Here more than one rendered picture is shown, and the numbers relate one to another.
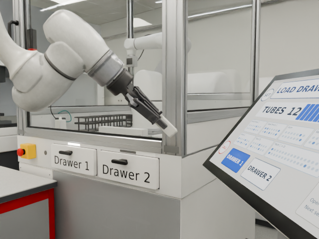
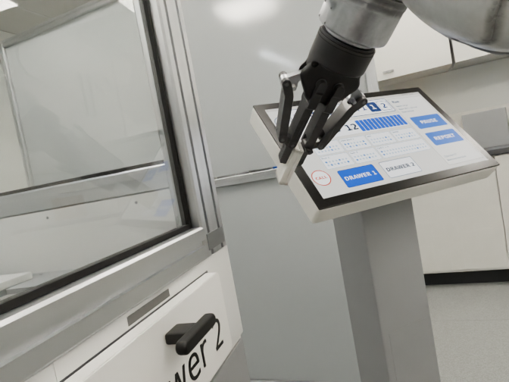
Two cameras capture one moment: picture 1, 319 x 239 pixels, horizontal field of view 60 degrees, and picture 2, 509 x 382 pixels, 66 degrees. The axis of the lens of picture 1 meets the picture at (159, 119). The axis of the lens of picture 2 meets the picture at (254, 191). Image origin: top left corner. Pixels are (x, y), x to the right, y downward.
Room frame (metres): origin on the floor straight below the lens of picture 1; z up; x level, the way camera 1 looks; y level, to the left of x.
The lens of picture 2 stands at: (1.04, 0.54, 1.06)
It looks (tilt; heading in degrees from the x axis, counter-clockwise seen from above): 3 degrees down; 253
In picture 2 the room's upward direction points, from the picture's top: 10 degrees counter-clockwise
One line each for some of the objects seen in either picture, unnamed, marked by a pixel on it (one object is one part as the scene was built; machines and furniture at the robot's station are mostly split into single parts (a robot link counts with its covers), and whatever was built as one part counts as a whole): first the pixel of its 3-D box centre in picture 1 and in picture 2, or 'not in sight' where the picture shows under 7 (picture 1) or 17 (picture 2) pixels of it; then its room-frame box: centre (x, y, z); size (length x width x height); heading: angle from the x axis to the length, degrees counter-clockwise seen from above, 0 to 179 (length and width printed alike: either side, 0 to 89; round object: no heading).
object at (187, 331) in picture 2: (121, 161); (186, 333); (1.01, 0.14, 0.91); 0.07 x 0.04 x 0.01; 56
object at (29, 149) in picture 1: (27, 151); not in sight; (1.39, 0.67, 0.88); 0.07 x 0.05 x 0.07; 56
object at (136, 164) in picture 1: (126, 168); (169, 364); (1.04, 0.13, 0.87); 0.29 x 0.02 x 0.11; 56
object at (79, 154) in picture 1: (72, 158); not in sight; (1.21, 0.39, 0.87); 0.29 x 0.02 x 0.11; 56
